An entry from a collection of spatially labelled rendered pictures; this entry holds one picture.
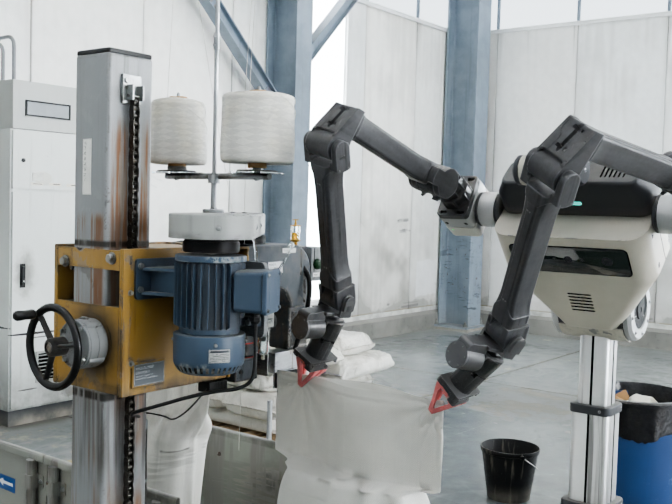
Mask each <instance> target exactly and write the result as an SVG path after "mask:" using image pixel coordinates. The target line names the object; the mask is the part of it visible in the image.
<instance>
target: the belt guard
mask: <svg viewBox="0 0 672 504"><path fill-rule="evenodd" d="M264 233H265V214H264V213H242V212H235V213H230V212H224V213H169V221H168V237H169V238H177V239H195V240H253V239H255V238H257V237H259V236H261V235H262V234H264Z"/></svg>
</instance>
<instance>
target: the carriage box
mask: <svg viewBox="0 0 672 504"><path fill-rule="evenodd" d="M177 253H190V252H184V251H183V250H182V243H180V242H166V241H164V242H149V248H134V249H120V251H118V250H104V249H92V248H80V247H74V243H68V244H55V270H54V303H55V304H58V305H60V306H62V307H64V308H65V309H66V310H68V311H69V313H70V314H71V315H72V317H73V318H74V319H79V318H80V317H82V316H86V317H88V318H95V319H97V320H99V321H100V322H101V323H102V325H103V326H104V328H105V330H106V333H107V336H108V352H107V356H106V358H105V360H104V362H102V363H101V364H100V365H98V366H96V367H91V368H85V369H79V372H78V375H77V377H76V379H75V380H74V382H73V383H72V384H71V385H74V386H79V387H83V388H87V389H91V390H96V391H100V392H104V393H108V394H113V395H117V396H118V398H125V397H128V396H132V395H138V394H143V393H148V392H153V391H158V390H163V389H168V388H174V387H179V386H184V385H189V384H194V383H199V382H204V381H209V380H215V379H220V378H225V377H230V374H229V375H224V376H194V375H188V374H184V373H182V372H180V371H179V370H178V369H177V368H176V366H175V364H174V362H173V340H171V338H172V337H173V332H174V331H176V330H179V327H178V326H176V325H174V324H173V303H174V297H165V298H154V299H142V300H137V299H135V298H134V271H135V260H136V259H141V258H167V257H175V254H177ZM74 266H77V267H86V268H96V269H106V270H115V271H120V282H119V306H103V305H95V304H88V303H81V302H74ZM65 323H66V321H65V320H64V319H63V317H62V316H61V315H59V314H58V313H56V312H54V337H60V329H62V327H63V326H64V324H65ZM163 360H164V381H161V382H156V383H151V384H146V385H141V386H136V387H134V365H140V364H145V363H151V362H157V361H163ZM70 370H71V368H70V367H69V366H68V365H67V364H66V363H65V362H64V361H62V356H56V357H55V359H54V363H53V382H55V383H59V382H62V381H63V380H64V379H65V378H66V377H67V376H68V374H69V372H70Z"/></svg>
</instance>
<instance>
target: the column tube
mask: <svg viewBox="0 0 672 504"><path fill-rule="evenodd" d="M121 74H129V75H135V76H141V86H145V97H144V101H141V106H139V107H140V119H139V122H140V133H139V138H140V146H139V164H138V166H139V178H138V181H139V192H138V197H139V206H138V224H137V225H138V237H137V240H138V248H149V215H150V157H151V99H152V61H151V60H150V59H146V58H140V57H135V56H130V55H125V54H120V53H115V52H102V53H94V54H86V55H79V56H78V57H77V84H76V162H75V240H74V247H80V248H92V249H104V250H118V251H120V249H127V241H128V236H127V227H128V196H129V192H128V181H129V177H128V167H129V136H130V133H129V122H130V118H129V107H130V104H122V103H121ZM91 138H92V159H91V195H84V194H82V181H83V139H91ZM119 282H120V271H115V270H106V269H96V268H86V267H77V266H74V302H81V303H88V304H95V305H103V306H119ZM137 414H139V415H141V417H140V418H137V417H135V425H134V429H135V439H134V445H135V449H134V469H133V471H134V483H133V486H134V497H133V501H134V504H145V448H146V411H144V412H141V413H137ZM124 417H125V398H118V396H117V395H113V394H108V393H104V392H100V391H96V390H91V389H87V388H83V387H79V386H74V385H73V396H72V475H71V504H123V501H124V498H123V487H124V482H123V476H124V458H125V455H124V444H125V440H124V430H125V425H124Z"/></svg>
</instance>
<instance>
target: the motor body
mask: <svg viewBox="0 0 672 504"><path fill-rule="evenodd" d="M175 260H176V261H177V262H175V263H174V303H173V324H174V325H176V326H178V327H179V330H176V331H174V332H173V337H172V338H171V340H173V362H174V364H175V366H176V368H177V369H178V370H179V371H180V372H182V373H184V374H188V375H194V376H224V375H229V374H233V373H235V372H237V371H239V370H240V368H241V367H242V365H243V363H244V359H245V343H247V340H246V339H245V336H246V333H245V332H244V331H242V330H240V317H244V316H245V313H239V312H234V310H233V307H232V276H233V275H234V273H235V272H236V271H239V270H244V269H246V263H244V262H246V261H247V256H246V255H243V254H234V253H227V254H216V255H209V254H206V253H177V254H175Z"/></svg>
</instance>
